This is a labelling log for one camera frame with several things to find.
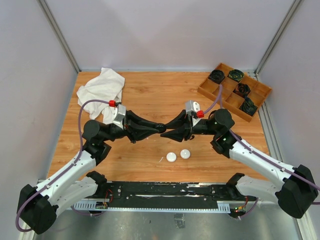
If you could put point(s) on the blue green rolled item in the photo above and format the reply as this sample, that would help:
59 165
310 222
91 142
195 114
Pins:
248 107

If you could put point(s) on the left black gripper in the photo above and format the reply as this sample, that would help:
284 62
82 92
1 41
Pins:
132 123

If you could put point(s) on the wooden compartment tray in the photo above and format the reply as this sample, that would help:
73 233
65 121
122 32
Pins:
229 100

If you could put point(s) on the white round charging case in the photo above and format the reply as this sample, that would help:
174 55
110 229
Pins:
171 157
185 154

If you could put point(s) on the dark red rolled item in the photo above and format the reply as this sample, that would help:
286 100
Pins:
242 90

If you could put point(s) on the black rolled item far left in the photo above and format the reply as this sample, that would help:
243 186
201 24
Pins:
216 76

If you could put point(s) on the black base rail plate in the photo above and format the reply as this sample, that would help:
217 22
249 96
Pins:
120 190

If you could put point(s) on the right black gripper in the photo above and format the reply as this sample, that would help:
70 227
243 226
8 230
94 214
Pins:
178 134

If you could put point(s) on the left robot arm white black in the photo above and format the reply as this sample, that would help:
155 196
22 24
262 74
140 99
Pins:
40 205

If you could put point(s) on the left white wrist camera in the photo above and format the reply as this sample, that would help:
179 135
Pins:
119 116

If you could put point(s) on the grey slotted cable duct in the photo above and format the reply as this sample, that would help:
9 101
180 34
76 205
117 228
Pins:
154 205

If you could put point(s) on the black round charging case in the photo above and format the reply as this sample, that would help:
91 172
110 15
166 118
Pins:
161 128

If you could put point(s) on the green black rolled item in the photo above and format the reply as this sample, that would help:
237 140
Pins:
236 75

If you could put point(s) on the white crumpled cloth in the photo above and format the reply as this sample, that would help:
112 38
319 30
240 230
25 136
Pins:
108 85

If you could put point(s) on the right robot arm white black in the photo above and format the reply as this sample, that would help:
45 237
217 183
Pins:
292 188

